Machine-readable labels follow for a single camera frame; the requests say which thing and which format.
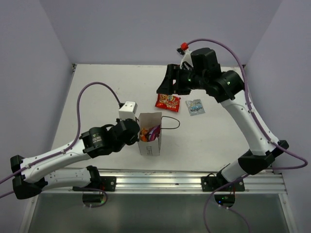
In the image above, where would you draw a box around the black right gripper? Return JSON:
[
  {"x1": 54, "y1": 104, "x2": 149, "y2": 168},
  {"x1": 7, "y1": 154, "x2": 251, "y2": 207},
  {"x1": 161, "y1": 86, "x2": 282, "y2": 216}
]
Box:
[{"x1": 156, "y1": 63, "x2": 207, "y2": 95}]

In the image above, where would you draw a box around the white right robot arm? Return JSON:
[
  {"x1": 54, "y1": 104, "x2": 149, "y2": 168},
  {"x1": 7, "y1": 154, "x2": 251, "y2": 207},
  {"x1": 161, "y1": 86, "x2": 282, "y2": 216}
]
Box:
[{"x1": 156, "y1": 45, "x2": 289, "y2": 191}]

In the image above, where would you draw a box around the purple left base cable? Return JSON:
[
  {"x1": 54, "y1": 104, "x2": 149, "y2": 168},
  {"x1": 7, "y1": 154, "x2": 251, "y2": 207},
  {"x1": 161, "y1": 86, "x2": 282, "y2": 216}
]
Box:
[{"x1": 0, "y1": 186, "x2": 108, "y2": 208}]

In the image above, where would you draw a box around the orange Fox's fruits candy bag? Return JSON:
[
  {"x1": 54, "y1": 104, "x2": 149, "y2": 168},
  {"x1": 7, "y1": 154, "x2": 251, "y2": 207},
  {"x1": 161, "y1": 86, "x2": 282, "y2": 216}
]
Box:
[{"x1": 139, "y1": 128, "x2": 149, "y2": 142}]

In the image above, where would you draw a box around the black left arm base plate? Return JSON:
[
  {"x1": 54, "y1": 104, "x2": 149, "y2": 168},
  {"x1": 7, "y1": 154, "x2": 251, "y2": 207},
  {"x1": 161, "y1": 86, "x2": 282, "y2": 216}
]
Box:
[{"x1": 72, "y1": 176, "x2": 117, "y2": 192}]

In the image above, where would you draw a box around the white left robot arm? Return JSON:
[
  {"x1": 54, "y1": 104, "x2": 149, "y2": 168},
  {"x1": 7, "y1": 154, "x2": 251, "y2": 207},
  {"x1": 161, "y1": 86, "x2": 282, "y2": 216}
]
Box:
[{"x1": 10, "y1": 119, "x2": 140, "y2": 200}]

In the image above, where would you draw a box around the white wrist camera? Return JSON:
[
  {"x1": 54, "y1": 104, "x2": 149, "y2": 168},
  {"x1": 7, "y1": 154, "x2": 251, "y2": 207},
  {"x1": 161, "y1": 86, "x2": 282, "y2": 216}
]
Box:
[
  {"x1": 176, "y1": 42, "x2": 193, "y2": 70},
  {"x1": 119, "y1": 101, "x2": 138, "y2": 121}
]

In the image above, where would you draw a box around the silver mints sachet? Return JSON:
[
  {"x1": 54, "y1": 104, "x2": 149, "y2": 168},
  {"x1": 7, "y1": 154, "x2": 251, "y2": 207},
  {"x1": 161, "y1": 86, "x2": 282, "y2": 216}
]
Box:
[{"x1": 186, "y1": 99, "x2": 205, "y2": 116}]

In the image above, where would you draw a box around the white paper coffee bag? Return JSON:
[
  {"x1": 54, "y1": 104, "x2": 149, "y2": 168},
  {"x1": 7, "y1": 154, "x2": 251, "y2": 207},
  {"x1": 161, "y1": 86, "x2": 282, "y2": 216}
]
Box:
[{"x1": 138, "y1": 112, "x2": 180, "y2": 156}]

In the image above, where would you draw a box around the purple camera cable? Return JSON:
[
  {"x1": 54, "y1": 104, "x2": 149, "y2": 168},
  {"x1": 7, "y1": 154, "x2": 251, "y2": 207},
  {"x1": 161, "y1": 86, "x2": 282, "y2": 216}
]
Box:
[
  {"x1": 0, "y1": 82, "x2": 123, "y2": 184},
  {"x1": 187, "y1": 38, "x2": 309, "y2": 169}
]

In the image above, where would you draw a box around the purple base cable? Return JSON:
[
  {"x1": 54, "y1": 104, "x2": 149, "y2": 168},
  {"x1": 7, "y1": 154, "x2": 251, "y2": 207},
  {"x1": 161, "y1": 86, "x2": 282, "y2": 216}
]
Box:
[
  {"x1": 0, "y1": 186, "x2": 108, "y2": 208},
  {"x1": 203, "y1": 174, "x2": 253, "y2": 233}
]

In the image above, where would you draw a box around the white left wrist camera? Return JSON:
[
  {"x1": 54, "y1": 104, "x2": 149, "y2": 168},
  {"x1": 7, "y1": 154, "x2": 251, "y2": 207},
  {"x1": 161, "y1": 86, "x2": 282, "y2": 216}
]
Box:
[{"x1": 119, "y1": 101, "x2": 138, "y2": 121}]

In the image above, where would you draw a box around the purple Fox's berries candy bag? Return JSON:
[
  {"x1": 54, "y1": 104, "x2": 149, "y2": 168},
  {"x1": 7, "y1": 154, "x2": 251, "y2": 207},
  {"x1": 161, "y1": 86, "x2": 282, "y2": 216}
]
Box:
[{"x1": 148, "y1": 125, "x2": 161, "y2": 142}]

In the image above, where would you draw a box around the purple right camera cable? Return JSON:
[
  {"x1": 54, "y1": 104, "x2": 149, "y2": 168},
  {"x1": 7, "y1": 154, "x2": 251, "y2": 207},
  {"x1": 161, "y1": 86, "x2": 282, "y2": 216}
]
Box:
[{"x1": 187, "y1": 38, "x2": 309, "y2": 169}]

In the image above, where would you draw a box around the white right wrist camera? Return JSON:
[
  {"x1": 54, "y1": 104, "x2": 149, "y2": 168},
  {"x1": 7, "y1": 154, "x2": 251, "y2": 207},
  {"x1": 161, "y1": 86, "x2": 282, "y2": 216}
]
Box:
[{"x1": 176, "y1": 42, "x2": 193, "y2": 70}]

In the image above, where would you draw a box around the red snack packet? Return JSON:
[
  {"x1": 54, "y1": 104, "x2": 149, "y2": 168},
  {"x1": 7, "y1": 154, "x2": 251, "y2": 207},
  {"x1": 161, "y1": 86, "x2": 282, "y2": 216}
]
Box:
[{"x1": 155, "y1": 94, "x2": 181, "y2": 113}]

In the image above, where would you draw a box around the aluminium rail frame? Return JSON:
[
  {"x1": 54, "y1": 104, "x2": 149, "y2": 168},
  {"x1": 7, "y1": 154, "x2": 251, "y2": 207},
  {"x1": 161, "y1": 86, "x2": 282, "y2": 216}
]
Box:
[{"x1": 42, "y1": 168, "x2": 287, "y2": 194}]

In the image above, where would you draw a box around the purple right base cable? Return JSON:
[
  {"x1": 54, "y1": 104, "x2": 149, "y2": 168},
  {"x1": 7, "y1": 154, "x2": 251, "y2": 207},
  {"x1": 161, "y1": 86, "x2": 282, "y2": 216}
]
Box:
[{"x1": 203, "y1": 174, "x2": 253, "y2": 233}]

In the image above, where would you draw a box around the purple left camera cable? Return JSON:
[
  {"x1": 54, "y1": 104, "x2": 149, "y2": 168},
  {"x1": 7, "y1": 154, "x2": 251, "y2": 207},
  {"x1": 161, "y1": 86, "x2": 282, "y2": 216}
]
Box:
[{"x1": 0, "y1": 82, "x2": 123, "y2": 184}]

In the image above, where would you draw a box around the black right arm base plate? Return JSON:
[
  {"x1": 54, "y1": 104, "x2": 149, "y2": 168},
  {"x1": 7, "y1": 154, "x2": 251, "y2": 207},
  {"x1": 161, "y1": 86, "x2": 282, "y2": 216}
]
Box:
[{"x1": 201, "y1": 173, "x2": 245, "y2": 192}]

